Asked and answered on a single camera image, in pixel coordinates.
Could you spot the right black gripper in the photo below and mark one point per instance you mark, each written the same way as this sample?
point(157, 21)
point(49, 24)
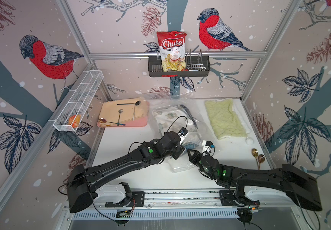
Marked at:
point(195, 157)

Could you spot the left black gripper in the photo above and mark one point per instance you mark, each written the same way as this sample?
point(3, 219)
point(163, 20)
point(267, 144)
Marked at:
point(180, 149)

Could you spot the clear plastic vacuum bag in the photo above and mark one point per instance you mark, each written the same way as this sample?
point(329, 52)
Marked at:
point(161, 99)

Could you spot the green fleece blanket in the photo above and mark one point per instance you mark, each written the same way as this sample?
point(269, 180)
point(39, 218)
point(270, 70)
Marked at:
point(224, 120)

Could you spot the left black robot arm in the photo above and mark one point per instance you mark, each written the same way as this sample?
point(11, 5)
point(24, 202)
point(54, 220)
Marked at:
point(84, 182)

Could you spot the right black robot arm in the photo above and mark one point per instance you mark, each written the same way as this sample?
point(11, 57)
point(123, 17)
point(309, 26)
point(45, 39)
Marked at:
point(298, 185)

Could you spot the red Chuba chips bag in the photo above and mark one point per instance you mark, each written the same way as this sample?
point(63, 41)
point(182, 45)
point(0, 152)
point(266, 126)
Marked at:
point(172, 50)

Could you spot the gold spoon pair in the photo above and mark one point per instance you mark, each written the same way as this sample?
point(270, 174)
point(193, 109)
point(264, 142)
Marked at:
point(260, 158)

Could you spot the pink tray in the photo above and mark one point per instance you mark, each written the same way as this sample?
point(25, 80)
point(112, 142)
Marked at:
point(125, 122)

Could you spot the black spoon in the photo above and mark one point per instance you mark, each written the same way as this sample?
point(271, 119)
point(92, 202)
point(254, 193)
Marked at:
point(137, 102)

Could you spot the right circuit board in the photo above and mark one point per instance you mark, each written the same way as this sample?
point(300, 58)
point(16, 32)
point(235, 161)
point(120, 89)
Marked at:
point(247, 210)

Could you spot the circuit board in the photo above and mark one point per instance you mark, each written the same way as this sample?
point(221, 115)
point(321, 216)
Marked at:
point(247, 210)
point(124, 214)

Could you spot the small silver spoon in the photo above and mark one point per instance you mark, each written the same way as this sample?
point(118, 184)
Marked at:
point(119, 116)

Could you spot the beige wooden cutting board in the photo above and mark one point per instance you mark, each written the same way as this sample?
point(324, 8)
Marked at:
point(110, 110)

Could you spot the left circuit board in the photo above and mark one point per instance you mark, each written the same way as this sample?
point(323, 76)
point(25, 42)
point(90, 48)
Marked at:
point(124, 214)

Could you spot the orange item in basket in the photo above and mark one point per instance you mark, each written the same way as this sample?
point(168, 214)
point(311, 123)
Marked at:
point(74, 121)

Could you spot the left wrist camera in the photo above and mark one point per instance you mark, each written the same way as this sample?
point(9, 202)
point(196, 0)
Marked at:
point(182, 134)

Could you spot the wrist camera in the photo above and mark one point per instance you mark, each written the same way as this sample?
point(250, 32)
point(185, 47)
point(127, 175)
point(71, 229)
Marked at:
point(182, 134)
point(208, 147)

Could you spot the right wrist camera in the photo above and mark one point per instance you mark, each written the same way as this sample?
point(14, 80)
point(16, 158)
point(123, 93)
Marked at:
point(208, 147)

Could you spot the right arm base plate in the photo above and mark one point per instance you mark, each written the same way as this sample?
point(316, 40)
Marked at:
point(228, 198)

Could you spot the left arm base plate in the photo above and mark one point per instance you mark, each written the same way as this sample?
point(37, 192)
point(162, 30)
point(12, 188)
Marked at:
point(136, 199)

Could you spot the dark grey wall rack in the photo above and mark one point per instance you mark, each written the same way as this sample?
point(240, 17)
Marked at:
point(189, 66)

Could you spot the white wire basket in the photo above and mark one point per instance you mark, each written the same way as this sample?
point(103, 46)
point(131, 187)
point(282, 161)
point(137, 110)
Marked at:
point(80, 100)

